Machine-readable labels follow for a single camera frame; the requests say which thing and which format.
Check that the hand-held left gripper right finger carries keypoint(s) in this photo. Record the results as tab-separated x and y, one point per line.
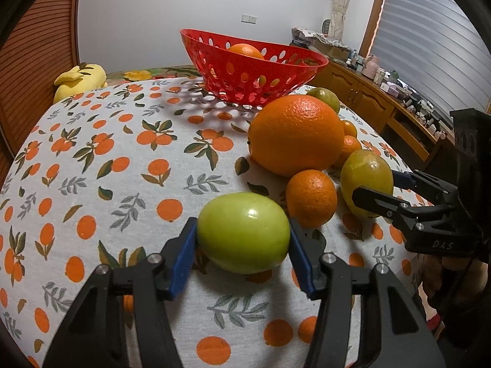
301	257

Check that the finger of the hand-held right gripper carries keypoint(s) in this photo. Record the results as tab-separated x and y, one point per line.
376	199
402	179

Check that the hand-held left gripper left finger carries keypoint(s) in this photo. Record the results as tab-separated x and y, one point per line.
184	257

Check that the yellow-green round fruit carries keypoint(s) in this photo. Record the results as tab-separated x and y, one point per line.
364	172

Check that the small tangerine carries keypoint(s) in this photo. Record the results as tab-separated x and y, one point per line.
351	149
350	128

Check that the medium orange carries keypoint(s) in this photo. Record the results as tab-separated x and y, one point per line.
310	197

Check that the green apple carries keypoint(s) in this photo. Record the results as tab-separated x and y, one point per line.
241	230

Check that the large orange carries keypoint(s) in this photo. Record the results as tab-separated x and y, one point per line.
295	134

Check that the green tangerine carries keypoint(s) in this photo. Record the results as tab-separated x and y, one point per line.
326	97

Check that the red perforated plastic basket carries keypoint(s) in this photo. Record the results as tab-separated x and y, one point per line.
230	84

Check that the person's right forearm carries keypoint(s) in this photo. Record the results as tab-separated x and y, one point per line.
472	303

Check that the person's right hand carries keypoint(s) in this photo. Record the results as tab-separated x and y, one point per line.
432	276

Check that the orange-print tablecloth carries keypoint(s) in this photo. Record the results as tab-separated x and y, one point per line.
115	199

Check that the pink box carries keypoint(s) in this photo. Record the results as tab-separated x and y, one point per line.
389	88

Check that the wooden cabinet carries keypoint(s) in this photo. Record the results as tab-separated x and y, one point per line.
364	92

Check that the white cup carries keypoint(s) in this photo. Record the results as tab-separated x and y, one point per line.
379	74

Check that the pink kettle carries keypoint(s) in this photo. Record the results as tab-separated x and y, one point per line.
371	66

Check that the grey window blind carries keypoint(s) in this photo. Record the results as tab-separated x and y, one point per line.
429	38

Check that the pile of boxes and cloths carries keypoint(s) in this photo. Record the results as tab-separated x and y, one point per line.
318	40

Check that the small desk fan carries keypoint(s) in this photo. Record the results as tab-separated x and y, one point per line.
326	27

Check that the beige curtain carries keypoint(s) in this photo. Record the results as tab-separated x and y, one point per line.
341	4

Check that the floral blanket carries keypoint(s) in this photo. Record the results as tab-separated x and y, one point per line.
142	73

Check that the yellow plush toy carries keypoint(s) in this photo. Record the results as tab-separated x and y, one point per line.
76	82

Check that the slatted wooden door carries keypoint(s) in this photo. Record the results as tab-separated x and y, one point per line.
34	65

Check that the wooden window frame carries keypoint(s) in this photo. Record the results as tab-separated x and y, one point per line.
378	11

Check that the white wall socket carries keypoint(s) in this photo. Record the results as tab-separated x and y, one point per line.
249	18

